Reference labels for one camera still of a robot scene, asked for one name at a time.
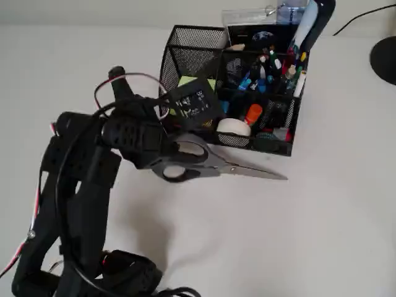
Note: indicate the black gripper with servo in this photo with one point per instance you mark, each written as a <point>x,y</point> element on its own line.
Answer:
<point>148,156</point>

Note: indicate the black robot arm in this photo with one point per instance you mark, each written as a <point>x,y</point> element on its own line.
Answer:
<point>77,201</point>

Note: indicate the black mesh desk organizer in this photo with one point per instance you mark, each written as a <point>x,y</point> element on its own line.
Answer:
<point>191,40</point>

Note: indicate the green sticky notes pad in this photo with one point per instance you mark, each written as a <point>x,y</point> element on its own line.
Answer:
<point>185,82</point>

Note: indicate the white tape roll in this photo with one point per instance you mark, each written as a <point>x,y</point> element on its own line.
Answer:
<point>232,127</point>

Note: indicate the blue cap marker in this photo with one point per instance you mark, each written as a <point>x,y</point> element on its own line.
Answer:
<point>244,83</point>

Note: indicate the orange cap glue stick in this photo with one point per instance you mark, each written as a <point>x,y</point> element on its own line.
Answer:
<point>254,113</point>

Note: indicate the teal mesh item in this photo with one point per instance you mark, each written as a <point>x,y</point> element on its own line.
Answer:
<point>266,136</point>

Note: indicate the white pen green cap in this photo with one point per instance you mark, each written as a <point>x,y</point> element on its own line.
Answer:
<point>275,62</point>

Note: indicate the black card with globe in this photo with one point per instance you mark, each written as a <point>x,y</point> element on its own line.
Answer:
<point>263,35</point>

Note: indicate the clear bag of clips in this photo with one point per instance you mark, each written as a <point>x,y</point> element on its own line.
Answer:
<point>247,15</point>

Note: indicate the white marker pen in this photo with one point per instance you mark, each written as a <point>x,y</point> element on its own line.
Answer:
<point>299,86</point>

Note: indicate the black round stand base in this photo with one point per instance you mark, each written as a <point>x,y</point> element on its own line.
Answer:
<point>385,58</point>

